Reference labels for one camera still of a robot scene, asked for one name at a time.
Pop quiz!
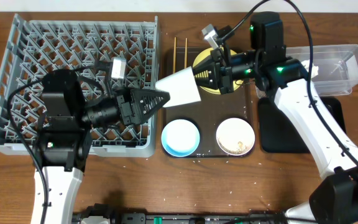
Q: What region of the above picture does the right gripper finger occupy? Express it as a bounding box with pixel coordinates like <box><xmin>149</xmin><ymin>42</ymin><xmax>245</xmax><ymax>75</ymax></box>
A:
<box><xmin>193</xmin><ymin>55</ymin><xmax>216</xmax><ymax>73</ymax></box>
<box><xmin>194</xmin><ymin>70</ymin><xmax>218</xmax><ymax>88</ymax></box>

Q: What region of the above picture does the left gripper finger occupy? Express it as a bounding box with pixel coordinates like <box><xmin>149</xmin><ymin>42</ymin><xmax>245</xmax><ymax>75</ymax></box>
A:
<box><xmin>130</xmin><ymin>89</ymin><xmax>168</xmax><ymax>101</ymax></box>
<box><xmin>136</xmin><ymin>94</ymin><xmax>170</xmax><ymax>124</ymax></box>

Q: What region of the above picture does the white cup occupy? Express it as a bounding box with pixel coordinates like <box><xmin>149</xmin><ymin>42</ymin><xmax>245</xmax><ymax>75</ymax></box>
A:
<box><xmin>155</xmin><ymin>67</ymin><xmax>201</xmax><ymax>108</ymax></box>

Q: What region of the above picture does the pink white bowl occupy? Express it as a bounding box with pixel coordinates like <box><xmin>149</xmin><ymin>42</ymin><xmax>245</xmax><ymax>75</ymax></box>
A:
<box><xmin>216</xmin><ymin>118</ymin><xmax>255</xmax><ymax>156</ymax></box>

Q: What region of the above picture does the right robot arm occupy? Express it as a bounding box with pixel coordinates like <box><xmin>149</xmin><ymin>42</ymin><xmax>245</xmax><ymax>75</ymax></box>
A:
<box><xmin>193</xmin><ymin>12</ymin><xmax>358</xmax><ymax>223</ymax></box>

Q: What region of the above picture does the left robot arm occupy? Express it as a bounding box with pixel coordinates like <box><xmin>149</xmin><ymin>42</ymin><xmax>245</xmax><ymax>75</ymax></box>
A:
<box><xmin>31</xmin><ymin>69</ymin><xmax>170</xmax><ymax>223</ymax></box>

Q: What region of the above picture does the black waste tray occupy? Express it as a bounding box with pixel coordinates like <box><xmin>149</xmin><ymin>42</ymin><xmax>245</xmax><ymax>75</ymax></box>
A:
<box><xmin>257</xmin><ymin>96</ymin><xmax>347</xmax><ymax>154</ymax></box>

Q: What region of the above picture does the grey dishwasher rack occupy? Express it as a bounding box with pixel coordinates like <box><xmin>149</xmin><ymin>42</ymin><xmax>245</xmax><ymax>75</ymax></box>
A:
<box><xmin>0</xmin><ymin>15</ymin><xmax>160</xmax><ymax>155</ymax></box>

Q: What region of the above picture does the yellow plate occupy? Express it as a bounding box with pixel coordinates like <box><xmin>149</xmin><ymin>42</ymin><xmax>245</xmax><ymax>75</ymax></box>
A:
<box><xmin>193</xmin><ymin>47</ymin><xmax>243</xmax><ymax>95</ymax></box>

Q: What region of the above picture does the left wooden chopstick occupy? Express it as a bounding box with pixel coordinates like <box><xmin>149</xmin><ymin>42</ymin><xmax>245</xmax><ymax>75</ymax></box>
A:
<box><xmin>172</xmin><ymin>37</ymin><xmax>177</xmax><ymax>73</ymax></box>

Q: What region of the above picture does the dark brown serving tray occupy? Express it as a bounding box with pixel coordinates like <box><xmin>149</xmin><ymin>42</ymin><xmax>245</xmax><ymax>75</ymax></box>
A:
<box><xmin>163</xmin><ymin>48</ymin><xmax>253</xmax><ymax>158</ymax></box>

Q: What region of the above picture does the light blue bowl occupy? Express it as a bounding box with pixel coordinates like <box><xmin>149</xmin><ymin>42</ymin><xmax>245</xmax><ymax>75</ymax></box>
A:
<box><xmin>161</xmin><ymin>119</ymin><xmax>200</xmax><ymax>157</ymax></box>

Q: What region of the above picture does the crumpled white tissue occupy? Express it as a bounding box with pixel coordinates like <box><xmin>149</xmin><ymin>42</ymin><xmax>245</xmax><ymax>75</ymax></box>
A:
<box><xmin>301</xmin><ymin>60</ymin><xmax>319</xmax><ymax>79</ymax></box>

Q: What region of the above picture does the clear plastic bin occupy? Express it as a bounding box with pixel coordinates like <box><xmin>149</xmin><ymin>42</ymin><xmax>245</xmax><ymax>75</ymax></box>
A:
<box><xmin>255</xmin><ymin>44</ymin><xmax>358</xmax><ymax>97</ymax></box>

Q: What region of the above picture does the black rail bar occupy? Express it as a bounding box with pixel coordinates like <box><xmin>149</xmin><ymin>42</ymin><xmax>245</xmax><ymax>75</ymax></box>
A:
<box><xmin>71</xmin><ymin>203</ymin><xmax>286</xmax><ymax>224</ymax></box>

